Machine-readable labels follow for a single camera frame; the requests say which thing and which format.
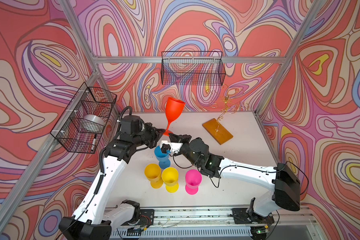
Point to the black wire basket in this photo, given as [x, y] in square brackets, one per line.
[87, 101]
[192, 68]

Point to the yellow wine glass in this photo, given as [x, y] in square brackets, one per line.
[153, 173]
[170, 178]

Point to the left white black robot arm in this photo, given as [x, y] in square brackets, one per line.
[89, 221]

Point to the red wine glass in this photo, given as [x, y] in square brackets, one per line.
[174, 109]

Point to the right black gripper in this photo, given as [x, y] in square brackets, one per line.
[180, 138]

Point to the magenta wine glass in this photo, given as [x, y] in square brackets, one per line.
[193, 180]

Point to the black marker pen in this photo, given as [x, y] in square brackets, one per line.
[93, 146]

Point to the gold wire glass rack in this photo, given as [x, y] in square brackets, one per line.
[226, 99]

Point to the black wire basket left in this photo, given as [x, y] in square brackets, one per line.
[87, 101]

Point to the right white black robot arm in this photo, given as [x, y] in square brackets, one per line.
[283, 185]

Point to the aluminium frame rail base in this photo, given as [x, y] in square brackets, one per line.
[218, 223]

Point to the black wire basket back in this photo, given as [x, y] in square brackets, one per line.
[192, 68]

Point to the orange wooden rack base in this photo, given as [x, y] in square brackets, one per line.
[217, 132]

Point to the blue wine glass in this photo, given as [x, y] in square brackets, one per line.
[163, 159]

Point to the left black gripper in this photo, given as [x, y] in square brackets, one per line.
[156, 135]

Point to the silver tape roll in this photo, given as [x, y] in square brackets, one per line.
[92, 124]

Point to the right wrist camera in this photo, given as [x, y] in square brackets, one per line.
[170, 148]

